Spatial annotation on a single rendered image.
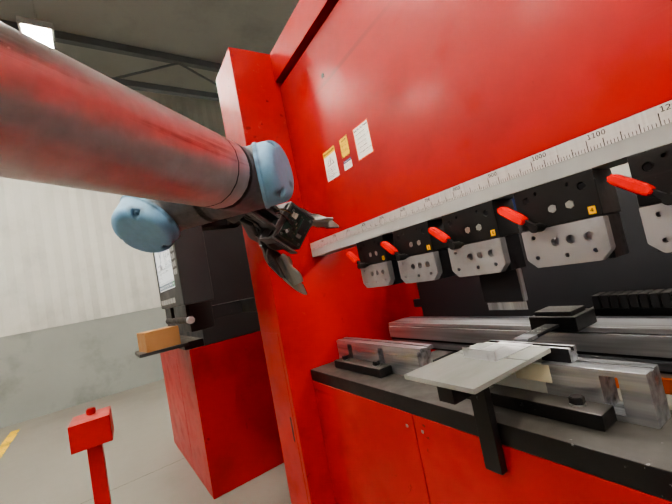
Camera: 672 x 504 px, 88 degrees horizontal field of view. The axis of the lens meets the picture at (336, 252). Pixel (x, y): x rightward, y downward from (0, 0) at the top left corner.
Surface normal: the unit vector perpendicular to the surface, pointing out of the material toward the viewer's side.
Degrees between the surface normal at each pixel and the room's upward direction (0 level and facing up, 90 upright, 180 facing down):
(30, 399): 90
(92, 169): 154
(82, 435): 90
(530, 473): 90
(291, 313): 90
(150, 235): 138
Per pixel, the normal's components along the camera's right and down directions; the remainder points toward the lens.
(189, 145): 0.97, -0.07
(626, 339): -0.84, 0.13
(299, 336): 0.51, -0.16
